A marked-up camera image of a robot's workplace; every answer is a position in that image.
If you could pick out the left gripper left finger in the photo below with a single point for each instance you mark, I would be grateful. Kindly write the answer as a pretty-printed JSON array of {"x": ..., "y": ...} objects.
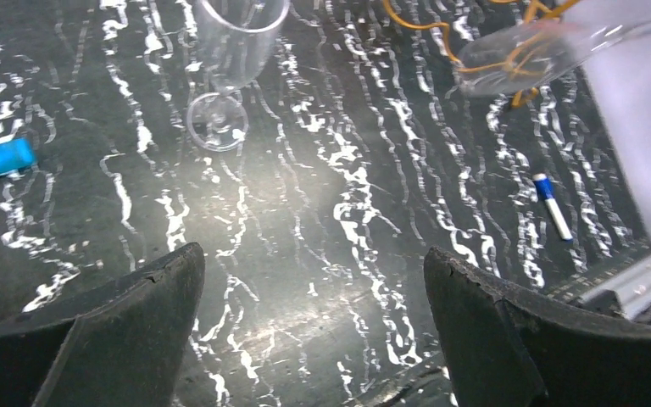
[{"x": 120, "y": 344}]

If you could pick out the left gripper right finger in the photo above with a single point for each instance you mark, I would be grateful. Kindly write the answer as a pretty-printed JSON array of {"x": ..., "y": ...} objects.
[{"x": 506, "y": 345}]

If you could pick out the clear champagne flute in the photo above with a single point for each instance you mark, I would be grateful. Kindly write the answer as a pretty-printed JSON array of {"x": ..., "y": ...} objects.
[
  {"x": 235, "y": 40},
  {"x": 532, "y": 54}
]

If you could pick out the blue white marker pen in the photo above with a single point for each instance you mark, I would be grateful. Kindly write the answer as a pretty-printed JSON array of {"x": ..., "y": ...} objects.
[{"x": 545, "y": 191}]

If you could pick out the aluminium frame rail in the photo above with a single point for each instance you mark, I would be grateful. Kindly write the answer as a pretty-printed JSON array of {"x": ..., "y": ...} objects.
[{"x": 624, "y": 291}]

